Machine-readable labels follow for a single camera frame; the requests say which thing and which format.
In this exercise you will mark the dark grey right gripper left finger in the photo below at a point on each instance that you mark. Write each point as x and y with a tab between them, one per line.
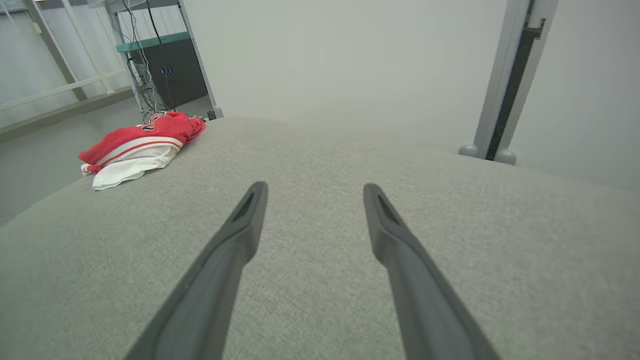
215	285

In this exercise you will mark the grey partition post with feet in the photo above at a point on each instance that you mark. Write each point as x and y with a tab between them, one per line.
515	75

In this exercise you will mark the white metal railing frame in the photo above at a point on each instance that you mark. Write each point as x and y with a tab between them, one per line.
60	90

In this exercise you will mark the grey metal frame leg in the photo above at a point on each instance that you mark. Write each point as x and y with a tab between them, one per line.
197	60

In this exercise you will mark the dark cabinet with teal top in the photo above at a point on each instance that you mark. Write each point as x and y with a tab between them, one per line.
175	70

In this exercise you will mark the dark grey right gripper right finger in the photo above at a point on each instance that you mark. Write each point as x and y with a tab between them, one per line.
430	300

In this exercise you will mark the red and white jersey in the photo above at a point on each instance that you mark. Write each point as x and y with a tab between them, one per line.
150	132

